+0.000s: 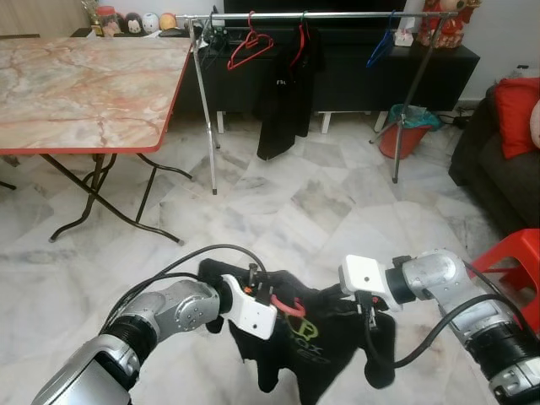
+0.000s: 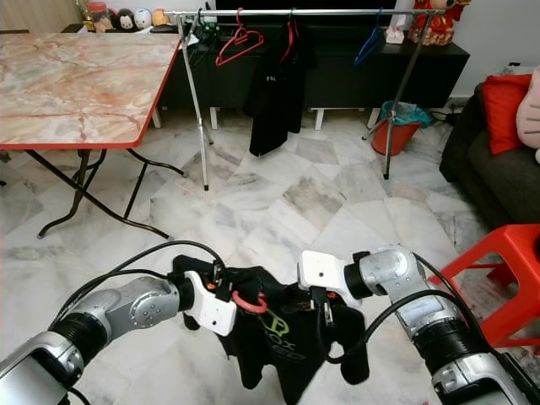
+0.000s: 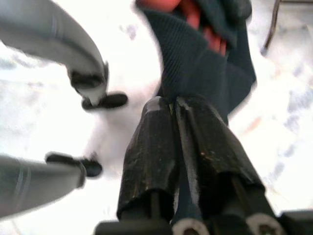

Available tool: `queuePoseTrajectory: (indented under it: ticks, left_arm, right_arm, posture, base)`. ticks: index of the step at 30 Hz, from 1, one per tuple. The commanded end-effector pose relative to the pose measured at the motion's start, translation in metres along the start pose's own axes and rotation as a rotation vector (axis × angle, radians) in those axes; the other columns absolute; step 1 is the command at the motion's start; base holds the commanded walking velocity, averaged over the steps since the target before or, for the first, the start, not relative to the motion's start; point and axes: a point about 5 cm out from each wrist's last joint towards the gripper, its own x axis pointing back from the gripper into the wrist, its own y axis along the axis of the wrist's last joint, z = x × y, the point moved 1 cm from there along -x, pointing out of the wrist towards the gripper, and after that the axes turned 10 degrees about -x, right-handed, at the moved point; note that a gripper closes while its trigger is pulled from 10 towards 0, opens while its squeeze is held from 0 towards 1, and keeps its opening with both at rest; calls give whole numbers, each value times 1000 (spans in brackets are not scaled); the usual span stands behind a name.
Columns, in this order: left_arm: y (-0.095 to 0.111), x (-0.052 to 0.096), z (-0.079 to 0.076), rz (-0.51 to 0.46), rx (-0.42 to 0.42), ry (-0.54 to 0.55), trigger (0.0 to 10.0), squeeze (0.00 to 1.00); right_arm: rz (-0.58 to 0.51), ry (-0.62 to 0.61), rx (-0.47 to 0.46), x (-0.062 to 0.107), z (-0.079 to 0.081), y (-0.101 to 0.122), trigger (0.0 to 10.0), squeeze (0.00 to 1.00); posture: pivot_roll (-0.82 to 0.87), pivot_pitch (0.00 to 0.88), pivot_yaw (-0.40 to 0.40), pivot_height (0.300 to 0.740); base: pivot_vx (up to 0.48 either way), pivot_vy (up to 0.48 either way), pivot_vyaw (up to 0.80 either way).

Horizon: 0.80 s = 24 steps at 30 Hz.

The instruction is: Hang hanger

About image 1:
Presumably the light wooden cabinet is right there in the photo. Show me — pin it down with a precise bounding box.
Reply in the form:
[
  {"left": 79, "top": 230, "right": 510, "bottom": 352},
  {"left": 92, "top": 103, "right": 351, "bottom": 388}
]
[{"left": 0, "top": 0, "right": 89, "bottom": 36}]

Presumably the red plastic stool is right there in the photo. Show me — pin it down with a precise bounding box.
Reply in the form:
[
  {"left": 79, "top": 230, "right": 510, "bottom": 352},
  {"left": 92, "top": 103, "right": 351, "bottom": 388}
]
[{"left": 468, "top": 228, "right": 540, "bottom": 334}]

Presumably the dark brown sofa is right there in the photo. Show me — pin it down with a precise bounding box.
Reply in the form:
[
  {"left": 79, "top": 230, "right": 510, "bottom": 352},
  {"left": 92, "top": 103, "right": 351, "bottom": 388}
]
[{"left": 447, "top": 80, "right": 540, "bottom": 237}]

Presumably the red gold statue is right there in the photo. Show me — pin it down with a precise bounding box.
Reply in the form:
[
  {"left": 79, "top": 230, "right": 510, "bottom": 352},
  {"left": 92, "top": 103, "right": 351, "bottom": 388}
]
[{"left": 418, "top": 0, "right": 482, "bottom": 50}]

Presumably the red hanger green hook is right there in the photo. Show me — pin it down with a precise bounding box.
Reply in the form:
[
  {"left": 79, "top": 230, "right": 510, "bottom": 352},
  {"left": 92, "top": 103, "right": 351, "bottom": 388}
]
[{"left": 291, "top": 15, "right": 311, "bottom": 68}]

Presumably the teal plastic bin bag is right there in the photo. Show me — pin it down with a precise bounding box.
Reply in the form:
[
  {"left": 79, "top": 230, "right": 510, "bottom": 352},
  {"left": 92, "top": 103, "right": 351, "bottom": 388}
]
[{"left": 388, "top": 104, "right": 442, "bottom": 132}]

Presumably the orange plastic bucket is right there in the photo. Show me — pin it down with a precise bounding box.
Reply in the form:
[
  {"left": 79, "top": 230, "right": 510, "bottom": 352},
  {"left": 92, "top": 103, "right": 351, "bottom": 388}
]
[{"left": 377, "top": 105, "right": 435, "bottom": 161}]

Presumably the red cushion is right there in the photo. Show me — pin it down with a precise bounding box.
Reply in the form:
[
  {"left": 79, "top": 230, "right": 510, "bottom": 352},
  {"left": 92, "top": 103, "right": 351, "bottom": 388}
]
[{"left": 494, "top": 78, "right": 540, "bottom": 161}]

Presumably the black sweater small white logo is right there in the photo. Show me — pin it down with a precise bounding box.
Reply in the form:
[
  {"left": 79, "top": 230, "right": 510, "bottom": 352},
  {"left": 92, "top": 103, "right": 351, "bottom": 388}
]
[{"left": 256, "top": 25, "right": 326, "bottom": 161}]

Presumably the black sweater large green logo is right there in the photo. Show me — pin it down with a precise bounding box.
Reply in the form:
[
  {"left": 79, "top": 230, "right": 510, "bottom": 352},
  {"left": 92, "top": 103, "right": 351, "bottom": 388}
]
[{"left": 198, "top": 257, "right": 397, "bottom": 405}]

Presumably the white tissue pack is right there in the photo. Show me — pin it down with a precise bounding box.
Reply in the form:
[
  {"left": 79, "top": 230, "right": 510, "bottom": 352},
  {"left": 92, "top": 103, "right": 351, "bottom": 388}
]
[{"left": 395, "top": 25, "right": 416, "bottom": 47}]

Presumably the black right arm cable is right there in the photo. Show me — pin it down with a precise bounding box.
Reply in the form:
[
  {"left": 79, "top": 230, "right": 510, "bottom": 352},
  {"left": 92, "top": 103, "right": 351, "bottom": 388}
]
[{"left": 361, "top": 260, "right": 532, "bottom": 370}]

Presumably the silver metal clothes rack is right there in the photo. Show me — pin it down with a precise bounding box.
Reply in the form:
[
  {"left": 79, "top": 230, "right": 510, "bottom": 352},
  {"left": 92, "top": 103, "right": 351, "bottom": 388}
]
[{"left": 174, "top": 7, "right": 475, "bottom": 195}]

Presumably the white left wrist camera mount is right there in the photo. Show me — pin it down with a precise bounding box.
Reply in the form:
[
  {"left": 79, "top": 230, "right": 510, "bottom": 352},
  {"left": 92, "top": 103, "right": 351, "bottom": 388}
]
[{"left": 219, "top": 285, "right": 279, "bottom": 340}]

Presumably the blue plastic hanger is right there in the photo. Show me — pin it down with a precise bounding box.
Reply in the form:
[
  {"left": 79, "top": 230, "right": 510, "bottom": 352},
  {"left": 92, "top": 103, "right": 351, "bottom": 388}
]
[{"left": 365, "top": 13, "right": 399, "bottom": 68}]

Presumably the marble pattern folding table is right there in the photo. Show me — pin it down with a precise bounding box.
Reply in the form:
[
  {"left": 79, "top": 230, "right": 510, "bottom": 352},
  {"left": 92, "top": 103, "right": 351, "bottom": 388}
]
[{"left": 0, "top": 35, "right": 195, "bottom": 247}]

